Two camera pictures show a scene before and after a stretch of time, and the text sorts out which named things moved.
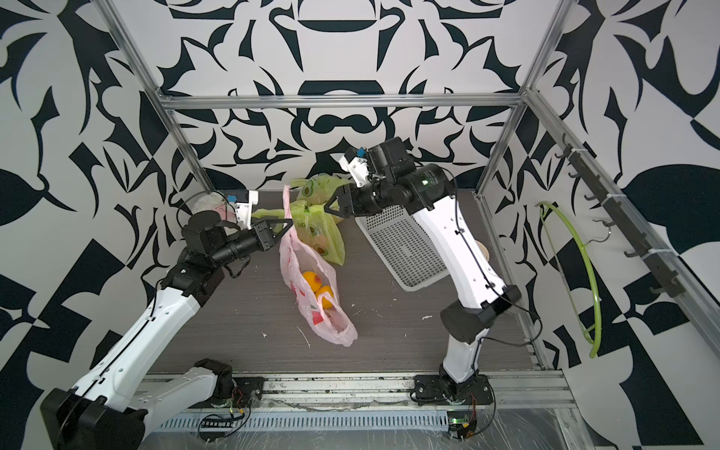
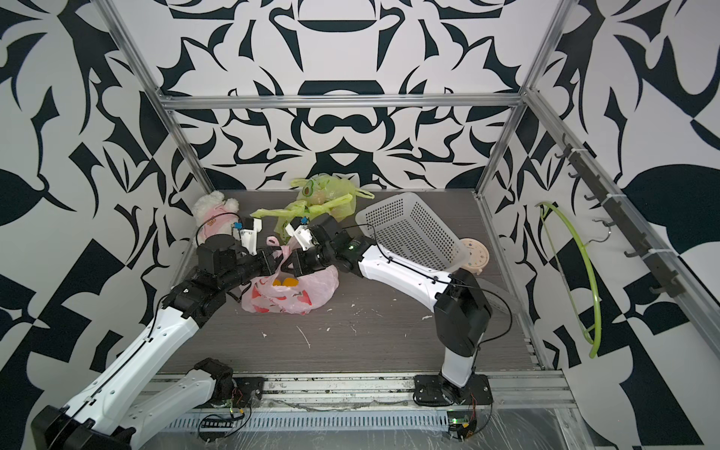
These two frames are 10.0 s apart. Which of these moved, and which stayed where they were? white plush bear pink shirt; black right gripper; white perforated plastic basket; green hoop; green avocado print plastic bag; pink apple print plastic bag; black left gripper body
Moved: pink apple print plastic bag; black right gripper; black left gripper body
Stayed: white perforated plastic basket; green hoop; green avocado print plastic bag; white plush bear pink shirt
